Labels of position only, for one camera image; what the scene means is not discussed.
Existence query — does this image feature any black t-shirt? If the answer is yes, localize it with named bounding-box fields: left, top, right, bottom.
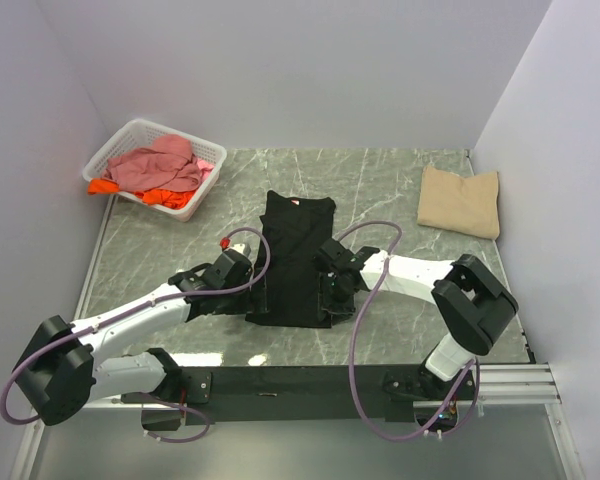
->
left=245, top=190, right=336, bottom=329

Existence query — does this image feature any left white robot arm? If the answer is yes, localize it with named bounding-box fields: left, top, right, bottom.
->
left=14, top=242, right=260, bottom=426

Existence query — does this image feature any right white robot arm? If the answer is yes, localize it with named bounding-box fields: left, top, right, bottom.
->
left=313, top=239, right=519, bottom=400

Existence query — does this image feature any orange t-shirt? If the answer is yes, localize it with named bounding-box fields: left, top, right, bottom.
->
left=87, top=179, right=196, bottom=210

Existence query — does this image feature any folded tan t-shirt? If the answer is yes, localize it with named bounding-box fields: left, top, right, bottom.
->
left=417, top=166, right=500, bottom=240

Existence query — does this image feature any pink t-shirt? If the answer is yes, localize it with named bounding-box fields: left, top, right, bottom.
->
left=101, top=134, right=214, bottom=193

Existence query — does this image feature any white plastic basket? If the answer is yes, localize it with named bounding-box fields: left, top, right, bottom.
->
left=82, top=119, right=227, bottom=222

